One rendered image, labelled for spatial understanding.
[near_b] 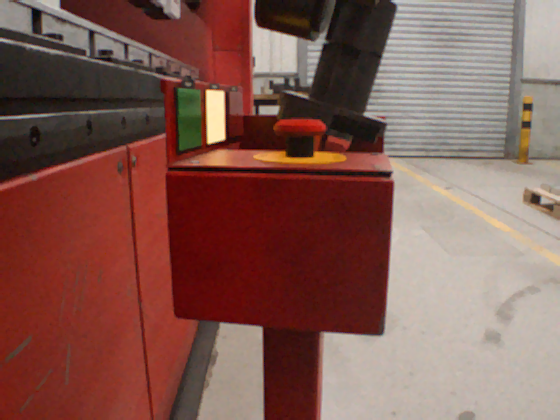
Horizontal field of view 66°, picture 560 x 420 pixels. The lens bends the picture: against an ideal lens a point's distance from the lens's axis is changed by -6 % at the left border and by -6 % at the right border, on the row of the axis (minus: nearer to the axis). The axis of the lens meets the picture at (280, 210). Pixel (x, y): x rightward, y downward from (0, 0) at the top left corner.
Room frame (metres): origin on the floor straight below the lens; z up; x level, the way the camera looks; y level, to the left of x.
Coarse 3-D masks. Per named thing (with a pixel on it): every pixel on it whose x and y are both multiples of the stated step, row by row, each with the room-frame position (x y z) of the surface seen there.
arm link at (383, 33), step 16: (320, 0) 0.44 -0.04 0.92; (336, 0) 0.44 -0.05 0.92; (384, 0) 0.42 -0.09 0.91; (320, 16) 0.44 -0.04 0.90; (336, 16) 0.43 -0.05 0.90; (352, 16) 0.42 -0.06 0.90; (368, 16) 0.41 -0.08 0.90; (384, 16) 0.42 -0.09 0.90; (320, 32) 0.45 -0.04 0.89; (336, 32) 0.42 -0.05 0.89; (352, 32) 0.42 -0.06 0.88; (368, 32) 0.42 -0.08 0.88; (384, 32) 0.42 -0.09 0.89; (352, 48) 0.43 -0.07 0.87; (368, 48) 0.42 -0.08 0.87; (384, 48) 0.43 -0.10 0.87
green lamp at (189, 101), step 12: (180, 96) 0.33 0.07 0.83; (192, 96) 0.36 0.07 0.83; (180, 108) 0.33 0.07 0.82; (192, 108) 0.36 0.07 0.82; (180, 120) 0.33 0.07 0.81; (192, 120) 0.36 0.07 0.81; (180, 132) 0.33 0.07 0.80; (192, 132) 0.36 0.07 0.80; (180, 144) 0.33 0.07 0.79; (192, 144) 0.35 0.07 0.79
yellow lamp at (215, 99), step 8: (208, 96) 0.39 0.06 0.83; (216, 96) 0.41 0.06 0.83; (208, 104) 0.39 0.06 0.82; (216, 104) 0.41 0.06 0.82; (208, 112) 0.39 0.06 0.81; (216, 112) 0.41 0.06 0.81; (208, 120) 0.39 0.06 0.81; (216, 120) 0.41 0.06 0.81; (208, 128) 0.39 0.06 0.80; (216, 128) 0.41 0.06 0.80; (224, 128) 0.44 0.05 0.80; (208, 136) 0.39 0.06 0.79; (216, 136) 0.41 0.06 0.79; (224, 136) 0.43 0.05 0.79
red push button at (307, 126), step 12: (288, 120) 0.34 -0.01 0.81; (300, 120) 0.34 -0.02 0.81; (312, 120) 0.34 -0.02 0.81; (276, 132) 0.35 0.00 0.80; (288, 132) 0.34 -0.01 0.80; (300, 132) 0.33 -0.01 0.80; (312, 132) 0.34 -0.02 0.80; (288, 144) 0.35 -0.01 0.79; (300, 144) 0.34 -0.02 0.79; (312, 144) 0.35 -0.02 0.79; (288, 156) 0.35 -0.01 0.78; (300, 156) 0.34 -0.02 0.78; (312, 156) 0.35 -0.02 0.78
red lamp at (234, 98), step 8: (232, 96) 0.46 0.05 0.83; (240, 96) 0.49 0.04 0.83; (232, 104) 0.46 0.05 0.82; (240, 104) 0.49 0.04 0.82; (232, 112) 0.46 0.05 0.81; (240, 112) 0.49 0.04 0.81; (232, 120) 0.46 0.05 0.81; (240, 120) 0.49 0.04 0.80; (232, 128) 0.46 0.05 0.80; (240, 128) 0.49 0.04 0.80; (232, 136) 0.46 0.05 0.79
